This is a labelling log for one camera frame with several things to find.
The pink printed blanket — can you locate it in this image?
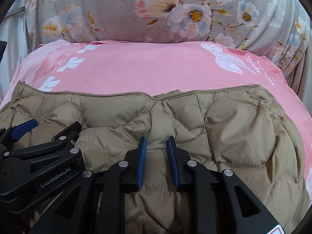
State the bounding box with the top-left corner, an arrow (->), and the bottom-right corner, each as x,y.
0,40 -> 312,166

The silver satin curtain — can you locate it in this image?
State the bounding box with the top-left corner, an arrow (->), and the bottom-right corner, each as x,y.
0,0 -> 30,100

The grey floral quilt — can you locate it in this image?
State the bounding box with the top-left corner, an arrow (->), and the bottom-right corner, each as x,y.
25,0 -> 311,69

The khaki quilted puffer jacket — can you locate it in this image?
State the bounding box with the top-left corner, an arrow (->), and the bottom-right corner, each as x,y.
1,82 -> 309,233

